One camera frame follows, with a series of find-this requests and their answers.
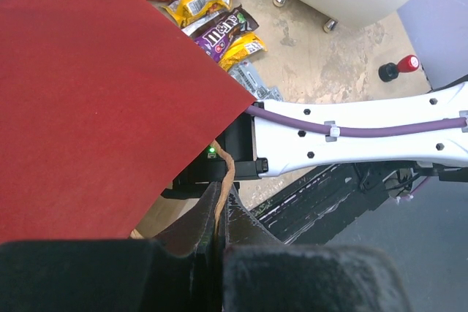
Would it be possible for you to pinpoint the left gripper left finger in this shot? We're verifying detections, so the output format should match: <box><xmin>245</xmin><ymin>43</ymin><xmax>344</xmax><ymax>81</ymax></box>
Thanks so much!
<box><xmin>1</xmin><ymin>183</ymin><xmax>219</xmax><ymax>311</ymax></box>

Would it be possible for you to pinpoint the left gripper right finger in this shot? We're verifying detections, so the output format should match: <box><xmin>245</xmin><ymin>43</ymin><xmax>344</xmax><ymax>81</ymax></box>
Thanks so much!
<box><xmin>219</xmin><ymin>185</ymin><xmax>412</xmax><ymax>311</ymax></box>

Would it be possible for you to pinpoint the red paper bag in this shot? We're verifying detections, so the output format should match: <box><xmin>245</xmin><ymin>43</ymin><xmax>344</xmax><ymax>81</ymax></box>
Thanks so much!
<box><xmin>1</xmin><ymin>0</ymin><xmax>253</xmax><ymax>242</ymax></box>

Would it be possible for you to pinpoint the silver blister pack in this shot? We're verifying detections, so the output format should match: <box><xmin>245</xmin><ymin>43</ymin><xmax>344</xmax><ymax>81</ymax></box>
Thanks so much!
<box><xmin>228</xmin><ymin>59</ymin><xmax>283</xmax><ymax>102</ymax></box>

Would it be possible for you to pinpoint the yellow snack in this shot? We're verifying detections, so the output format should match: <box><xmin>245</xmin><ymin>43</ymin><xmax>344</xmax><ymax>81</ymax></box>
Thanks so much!
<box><xmin>218</xmin><ymin>32</ymin><xmax>268</xmax><ymax>72</ymax></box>

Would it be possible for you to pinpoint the yellow snack bar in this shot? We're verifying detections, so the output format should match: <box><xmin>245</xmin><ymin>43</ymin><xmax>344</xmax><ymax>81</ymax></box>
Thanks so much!
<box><xmin>162</xmin><ymin>0</ymin><xmax>233</xmax><ymax>28</ymax></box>

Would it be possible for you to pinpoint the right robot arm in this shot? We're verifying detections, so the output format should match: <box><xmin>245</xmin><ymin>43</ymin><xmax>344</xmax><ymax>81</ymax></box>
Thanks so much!
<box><xmin>162</xmin><ymin>79</ymin><xmax>467</xmax><ymax>199</ymax></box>

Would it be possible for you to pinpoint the red emergency stop button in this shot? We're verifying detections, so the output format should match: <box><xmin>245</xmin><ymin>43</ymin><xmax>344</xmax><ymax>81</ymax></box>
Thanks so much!
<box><xmin>378</xmin><ymin>55</ymin><xmax>420</xmax><ymax>83</ymax></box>

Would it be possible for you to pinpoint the black aluminium frame rail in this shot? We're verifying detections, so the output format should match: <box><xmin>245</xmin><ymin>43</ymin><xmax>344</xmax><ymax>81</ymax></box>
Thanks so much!
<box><xmin>248</xmin><ymin>161</ymin><xmax>432</xmax><ymax>246</ymax></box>

